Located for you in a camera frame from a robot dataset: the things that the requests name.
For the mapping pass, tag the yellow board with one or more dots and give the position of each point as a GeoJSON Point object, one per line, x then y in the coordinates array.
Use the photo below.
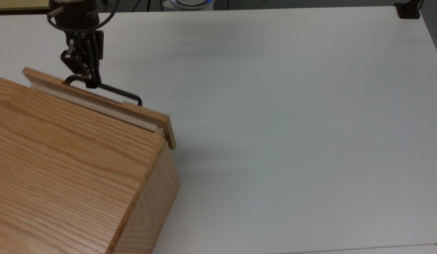
{"type": "Point", "coordinates": [20, 3]}

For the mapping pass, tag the black table clamp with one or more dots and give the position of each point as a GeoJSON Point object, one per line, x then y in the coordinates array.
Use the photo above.
{"type": "Point", "coordinates": [408, 10]}

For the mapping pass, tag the wooden drawer cabinet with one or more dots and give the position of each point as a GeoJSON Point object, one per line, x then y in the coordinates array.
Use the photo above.
{"type": "Point", "coordinates": [70, 169]}

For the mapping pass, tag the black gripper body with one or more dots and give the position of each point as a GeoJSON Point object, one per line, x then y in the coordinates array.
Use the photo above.
{"type": "Point", "coordinates": [79, 21]}

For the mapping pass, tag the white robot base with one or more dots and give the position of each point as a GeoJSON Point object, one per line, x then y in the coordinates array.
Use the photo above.
{"type": "Point", "coordinates": [188, 3]}

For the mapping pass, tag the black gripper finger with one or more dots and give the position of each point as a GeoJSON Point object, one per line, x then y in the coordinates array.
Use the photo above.
{"type": "Point", "coordinates": [92, 76]}
{"type": "Point", "coordinates": [73, 61]}

